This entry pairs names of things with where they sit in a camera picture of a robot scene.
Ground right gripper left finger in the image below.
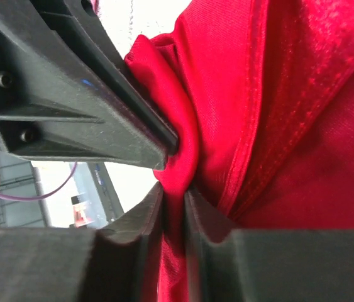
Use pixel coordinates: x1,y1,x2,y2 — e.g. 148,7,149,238
0,184,163,301

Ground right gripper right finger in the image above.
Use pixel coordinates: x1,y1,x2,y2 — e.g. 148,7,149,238
184,189,354,301

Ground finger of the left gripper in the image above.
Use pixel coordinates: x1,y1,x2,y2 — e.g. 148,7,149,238
31,1,179,155
0,1,168,170

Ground red cloth napkin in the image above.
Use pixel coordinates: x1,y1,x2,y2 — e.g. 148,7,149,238
125,1,354,301

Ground floral tablecloth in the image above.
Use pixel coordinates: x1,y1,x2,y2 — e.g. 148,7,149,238
96,0,190,57

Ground aluminium frame rail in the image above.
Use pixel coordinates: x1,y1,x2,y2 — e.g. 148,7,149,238
0,152,124,228

